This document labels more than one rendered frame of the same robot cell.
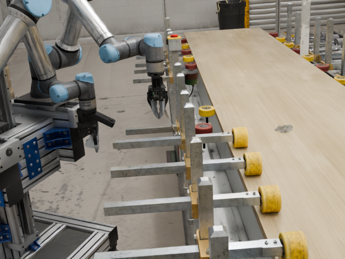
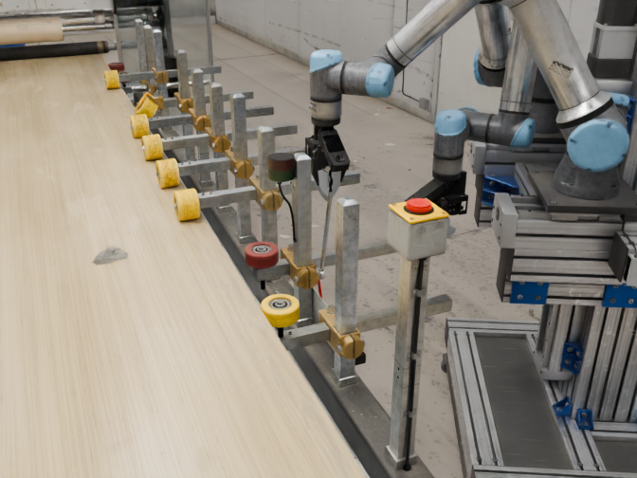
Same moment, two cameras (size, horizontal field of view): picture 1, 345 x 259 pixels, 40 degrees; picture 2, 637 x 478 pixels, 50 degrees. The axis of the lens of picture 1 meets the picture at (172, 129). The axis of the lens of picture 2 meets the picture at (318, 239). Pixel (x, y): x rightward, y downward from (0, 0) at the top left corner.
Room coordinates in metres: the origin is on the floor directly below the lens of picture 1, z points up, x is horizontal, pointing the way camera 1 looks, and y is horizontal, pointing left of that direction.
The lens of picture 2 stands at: (3.38, -0.54, 1.65)
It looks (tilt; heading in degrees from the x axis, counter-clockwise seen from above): 26 degrees down; 159
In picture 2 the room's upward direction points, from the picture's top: straight up
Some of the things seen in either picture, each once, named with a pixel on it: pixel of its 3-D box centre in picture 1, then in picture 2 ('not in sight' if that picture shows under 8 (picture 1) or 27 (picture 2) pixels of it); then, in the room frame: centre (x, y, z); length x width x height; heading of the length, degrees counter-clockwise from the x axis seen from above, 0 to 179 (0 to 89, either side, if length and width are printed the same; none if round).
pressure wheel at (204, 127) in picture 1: (204, 136); (262, 267); (1.98, -0.14, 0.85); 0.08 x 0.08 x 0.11
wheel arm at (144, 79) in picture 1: (163, 79); not in sight; (3.23, 0.04, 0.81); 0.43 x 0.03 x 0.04; 91
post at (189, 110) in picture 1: (191, 167); (241, 173); (1.52, -0.06, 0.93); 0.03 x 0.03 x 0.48; 1
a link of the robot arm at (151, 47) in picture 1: (153, 48); (327, 75); (1.91, 0.06, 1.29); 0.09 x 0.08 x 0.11; 49
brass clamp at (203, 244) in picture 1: (208, 248); (199, 119); (1.00, -0.07, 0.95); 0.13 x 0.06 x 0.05; 1
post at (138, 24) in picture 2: not in sight; (143, 67); (-0.23, -0.09, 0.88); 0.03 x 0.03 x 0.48; 1
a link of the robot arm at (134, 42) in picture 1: (133, 47); (370, 78); (1.96, 0.14, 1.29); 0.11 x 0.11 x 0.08; 49
